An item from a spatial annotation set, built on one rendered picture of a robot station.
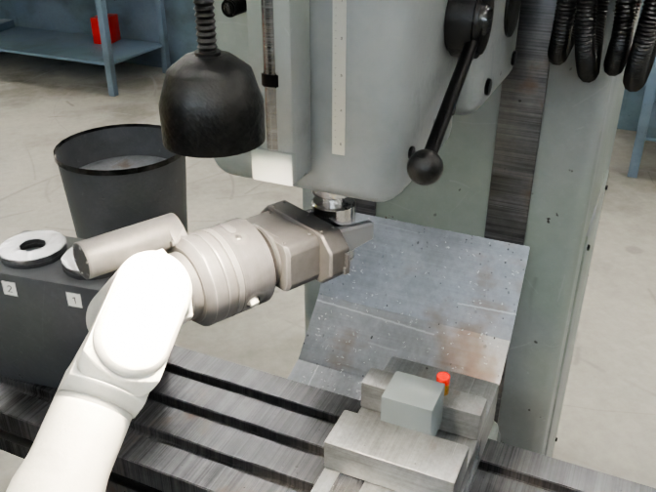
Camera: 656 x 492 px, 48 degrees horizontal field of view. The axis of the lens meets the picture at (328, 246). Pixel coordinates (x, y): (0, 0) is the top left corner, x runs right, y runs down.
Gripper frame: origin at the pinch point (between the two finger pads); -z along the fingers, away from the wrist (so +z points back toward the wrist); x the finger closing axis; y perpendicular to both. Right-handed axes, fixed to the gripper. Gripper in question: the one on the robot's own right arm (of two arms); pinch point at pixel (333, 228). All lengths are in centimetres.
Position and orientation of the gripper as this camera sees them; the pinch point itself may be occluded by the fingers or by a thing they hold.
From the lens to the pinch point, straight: 79.0
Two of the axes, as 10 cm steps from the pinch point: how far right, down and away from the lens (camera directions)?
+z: -7.6, 3.0, -5.8
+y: -0.1, 8.8, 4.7
